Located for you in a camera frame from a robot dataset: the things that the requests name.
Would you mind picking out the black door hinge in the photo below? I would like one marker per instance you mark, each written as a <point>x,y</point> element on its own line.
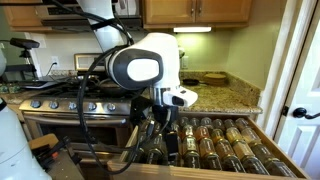
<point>285,111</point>

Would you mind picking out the steel cabinet door pull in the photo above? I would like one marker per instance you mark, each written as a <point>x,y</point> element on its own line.
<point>192,10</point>
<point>200,10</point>

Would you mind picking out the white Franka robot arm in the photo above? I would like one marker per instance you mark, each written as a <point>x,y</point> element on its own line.
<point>150,50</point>

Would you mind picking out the white switch plate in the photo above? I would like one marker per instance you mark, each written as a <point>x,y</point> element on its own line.
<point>185,62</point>

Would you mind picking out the wooden spice drawer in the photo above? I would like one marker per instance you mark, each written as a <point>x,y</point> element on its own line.
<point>200,174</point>

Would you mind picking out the white wall plate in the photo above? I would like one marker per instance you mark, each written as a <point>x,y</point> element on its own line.
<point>40,40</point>

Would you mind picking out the tan wooden board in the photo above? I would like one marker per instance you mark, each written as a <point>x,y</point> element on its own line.
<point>41,140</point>

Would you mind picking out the white door frame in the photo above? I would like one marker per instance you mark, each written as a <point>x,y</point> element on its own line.
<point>283,50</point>

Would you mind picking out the stainless steel gas stove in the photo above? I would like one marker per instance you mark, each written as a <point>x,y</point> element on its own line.
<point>60,133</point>

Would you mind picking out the wooden bowl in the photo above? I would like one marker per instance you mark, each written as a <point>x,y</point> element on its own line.
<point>215,80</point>

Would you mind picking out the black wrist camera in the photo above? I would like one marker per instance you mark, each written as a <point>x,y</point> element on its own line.
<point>140,110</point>

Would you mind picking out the flat grey electronic device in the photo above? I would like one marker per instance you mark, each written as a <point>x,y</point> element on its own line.
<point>36,84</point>

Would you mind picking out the grey metal plate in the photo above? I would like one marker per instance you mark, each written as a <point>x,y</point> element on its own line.
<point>65,170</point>

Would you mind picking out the black camera tripod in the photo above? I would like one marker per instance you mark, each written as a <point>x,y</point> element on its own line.
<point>26,55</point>

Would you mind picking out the under-cabinet light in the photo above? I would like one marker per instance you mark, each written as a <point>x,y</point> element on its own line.
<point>192,29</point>

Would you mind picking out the white wall outlet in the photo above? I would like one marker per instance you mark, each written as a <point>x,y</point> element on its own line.
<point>55,60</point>

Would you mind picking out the steel stove knob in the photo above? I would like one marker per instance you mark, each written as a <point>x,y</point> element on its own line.
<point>111,107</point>
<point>92,106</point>
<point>72,105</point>
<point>35,104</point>
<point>54,104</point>

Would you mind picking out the stainless steel microwave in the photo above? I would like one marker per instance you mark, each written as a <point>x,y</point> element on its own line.
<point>56,11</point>

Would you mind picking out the wooden upper cabinet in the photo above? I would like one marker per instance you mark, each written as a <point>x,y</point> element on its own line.
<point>166,11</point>
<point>20,13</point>

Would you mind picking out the black clamp orange button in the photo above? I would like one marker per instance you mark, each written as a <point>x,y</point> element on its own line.
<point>50,155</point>

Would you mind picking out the white panel door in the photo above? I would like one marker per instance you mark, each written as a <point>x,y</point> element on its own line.
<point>306,140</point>

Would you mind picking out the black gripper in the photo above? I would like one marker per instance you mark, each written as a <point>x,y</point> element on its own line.
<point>165,116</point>

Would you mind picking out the small black skillet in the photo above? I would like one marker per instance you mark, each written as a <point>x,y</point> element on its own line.
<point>191,82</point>

